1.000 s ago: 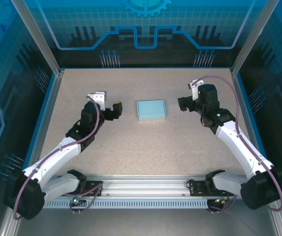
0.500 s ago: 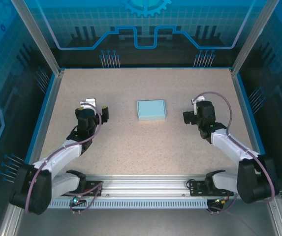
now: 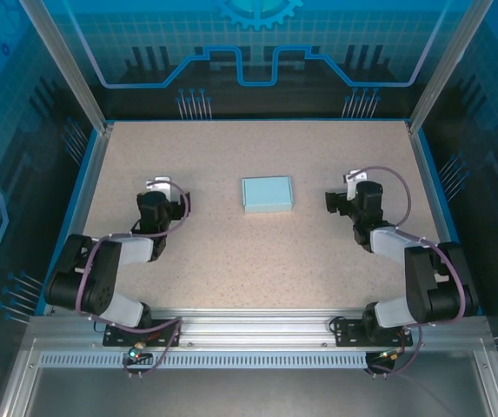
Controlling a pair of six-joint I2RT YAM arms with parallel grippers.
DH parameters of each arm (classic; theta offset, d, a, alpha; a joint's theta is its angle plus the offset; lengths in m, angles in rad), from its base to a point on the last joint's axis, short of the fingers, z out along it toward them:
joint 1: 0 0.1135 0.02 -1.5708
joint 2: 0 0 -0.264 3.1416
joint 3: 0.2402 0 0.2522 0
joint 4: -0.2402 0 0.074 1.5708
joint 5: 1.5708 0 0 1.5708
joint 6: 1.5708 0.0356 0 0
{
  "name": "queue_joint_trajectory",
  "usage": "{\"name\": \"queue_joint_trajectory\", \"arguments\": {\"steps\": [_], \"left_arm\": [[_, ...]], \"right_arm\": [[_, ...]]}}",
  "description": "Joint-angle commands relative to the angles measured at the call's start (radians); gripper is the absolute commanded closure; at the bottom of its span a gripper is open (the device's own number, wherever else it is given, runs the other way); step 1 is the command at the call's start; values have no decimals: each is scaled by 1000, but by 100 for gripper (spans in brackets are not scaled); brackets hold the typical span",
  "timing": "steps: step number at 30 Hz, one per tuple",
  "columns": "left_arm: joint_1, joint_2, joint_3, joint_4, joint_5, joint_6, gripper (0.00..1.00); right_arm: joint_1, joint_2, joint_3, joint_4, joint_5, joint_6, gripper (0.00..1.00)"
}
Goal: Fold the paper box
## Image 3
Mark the light blue paper box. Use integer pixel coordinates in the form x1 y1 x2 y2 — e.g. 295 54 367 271
242 175 295 215

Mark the power connector with light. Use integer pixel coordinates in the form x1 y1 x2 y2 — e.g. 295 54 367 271
376 347 408 364
122 341 152 364

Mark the aluminium frame post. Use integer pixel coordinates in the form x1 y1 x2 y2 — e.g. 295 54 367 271
407 0 493 134
17 0 116 136

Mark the aluminium right frame post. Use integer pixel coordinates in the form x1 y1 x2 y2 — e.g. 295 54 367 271
407 0 493 134

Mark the slotted grey cable duct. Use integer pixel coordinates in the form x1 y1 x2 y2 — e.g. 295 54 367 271
38 351 374 370

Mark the aluminium front rail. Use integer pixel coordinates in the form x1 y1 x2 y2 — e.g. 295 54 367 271
26 308 493 348

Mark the aluminium left side rail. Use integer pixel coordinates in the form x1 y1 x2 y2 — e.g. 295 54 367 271
42 123 115 316

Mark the right power connector with light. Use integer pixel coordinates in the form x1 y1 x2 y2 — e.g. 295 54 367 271
376 347 408 364

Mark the left power connector with light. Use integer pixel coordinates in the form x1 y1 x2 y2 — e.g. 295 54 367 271
122 341 152 364

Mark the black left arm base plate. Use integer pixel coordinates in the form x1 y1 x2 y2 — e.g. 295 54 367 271
103 318 183 348

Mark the aluminium left frame post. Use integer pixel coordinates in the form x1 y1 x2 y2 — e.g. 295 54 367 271
17 0 116 136

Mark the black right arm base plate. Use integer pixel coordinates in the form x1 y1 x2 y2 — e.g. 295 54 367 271
333 319 415 348

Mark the aluminium rail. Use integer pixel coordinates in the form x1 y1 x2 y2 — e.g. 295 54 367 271
42 123 115 316
26 308 493 348

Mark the metal front tray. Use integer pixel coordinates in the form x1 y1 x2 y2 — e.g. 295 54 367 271
0 338 498 417

